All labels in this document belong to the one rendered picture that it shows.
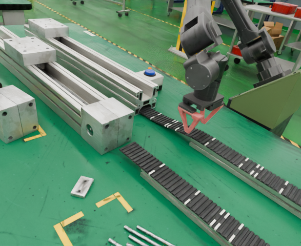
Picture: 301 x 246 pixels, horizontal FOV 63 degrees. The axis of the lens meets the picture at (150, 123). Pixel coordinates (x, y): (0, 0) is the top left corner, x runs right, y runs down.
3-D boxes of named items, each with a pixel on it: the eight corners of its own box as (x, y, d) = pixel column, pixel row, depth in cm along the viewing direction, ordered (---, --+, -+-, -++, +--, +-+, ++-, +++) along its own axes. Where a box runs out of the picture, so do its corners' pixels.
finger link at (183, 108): (171, 129, 66) (178, 98, 61) (187, 120, 70) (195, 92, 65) (191, 142, 62) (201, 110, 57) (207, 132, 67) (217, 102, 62)
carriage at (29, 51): (57, 68, 86) (55, 49, 82) (25, 74, 79) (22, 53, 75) (36, 53, 95) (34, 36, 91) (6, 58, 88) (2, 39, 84)
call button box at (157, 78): (161, 90, 96) (164, 75, 93) (144, 96, 90) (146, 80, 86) (147, 82, 100) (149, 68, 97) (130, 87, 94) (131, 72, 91)
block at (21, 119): (47, 125, 68) (43, 95, 63) (6, 144, 60) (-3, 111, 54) (26, 111, 72) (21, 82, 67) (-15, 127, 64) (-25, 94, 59)
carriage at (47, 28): (69, 42, 112) (68, 26, 108) (46, 44, 105) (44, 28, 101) (52, 32, 120) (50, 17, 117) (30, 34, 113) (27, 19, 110)
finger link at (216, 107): (183, 123, 69) (190, 93, 64) (197, 115, 74) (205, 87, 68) (203, 134, 65) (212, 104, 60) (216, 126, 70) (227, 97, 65)
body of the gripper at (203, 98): (180, 102, 62) (187, 74, 58) (203, 92, 68) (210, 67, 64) (201, 113, 58) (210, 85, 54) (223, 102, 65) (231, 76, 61)
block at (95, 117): (137, 137, 69) (141, 109, 63) (101, 155, 61) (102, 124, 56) (117, 122, 74) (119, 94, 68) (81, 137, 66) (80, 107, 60)
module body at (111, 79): (155, 107, 84) (159, 85, 79) (133, 116, 78) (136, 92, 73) (46, 40, 127) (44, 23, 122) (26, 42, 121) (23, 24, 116)
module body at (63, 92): (111, 125, 72) (112, 100, 67) (81, 137, 66) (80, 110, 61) (6, 44, 115) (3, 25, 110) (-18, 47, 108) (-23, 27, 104)
